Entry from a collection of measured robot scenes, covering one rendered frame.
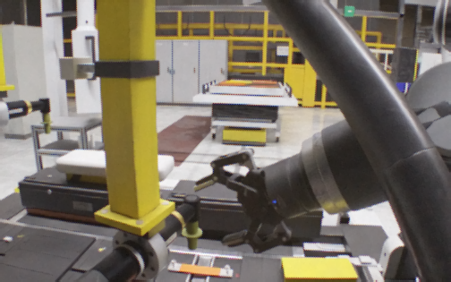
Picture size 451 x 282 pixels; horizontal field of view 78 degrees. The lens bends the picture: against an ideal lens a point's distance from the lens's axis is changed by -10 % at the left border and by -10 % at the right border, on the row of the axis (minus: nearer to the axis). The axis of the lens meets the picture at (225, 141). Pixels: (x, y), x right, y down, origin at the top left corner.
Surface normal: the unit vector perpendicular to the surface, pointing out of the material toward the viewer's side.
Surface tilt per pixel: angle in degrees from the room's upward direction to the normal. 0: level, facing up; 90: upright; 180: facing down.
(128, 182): 90
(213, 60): 90
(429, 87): 58
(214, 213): 90
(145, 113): 90
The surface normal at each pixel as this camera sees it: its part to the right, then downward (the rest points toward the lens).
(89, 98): 0.30, 0.25
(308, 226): -0.13, 0.25
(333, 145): -0.59, -0.51
